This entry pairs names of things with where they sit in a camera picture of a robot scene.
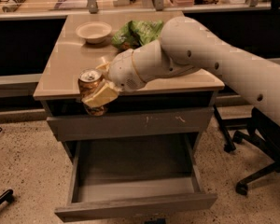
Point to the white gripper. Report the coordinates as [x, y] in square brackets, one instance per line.
[123, 69]

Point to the black chair leg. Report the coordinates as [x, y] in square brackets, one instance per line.
[7, 196]

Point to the white paper bowl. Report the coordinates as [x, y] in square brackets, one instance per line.
[94, 32]

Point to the closed grey top drawer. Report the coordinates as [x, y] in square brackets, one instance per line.
[129, 124]

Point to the orange soda can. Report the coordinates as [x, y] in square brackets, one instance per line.
[88, 82]

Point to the open grey middle drawer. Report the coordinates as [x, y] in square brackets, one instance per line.
[136, 176]

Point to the black office chair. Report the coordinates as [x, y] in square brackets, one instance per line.
[259, 131]

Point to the green chip bag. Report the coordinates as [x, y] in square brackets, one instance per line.
[135, 34]

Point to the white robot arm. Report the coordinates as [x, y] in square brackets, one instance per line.
[185, 45]

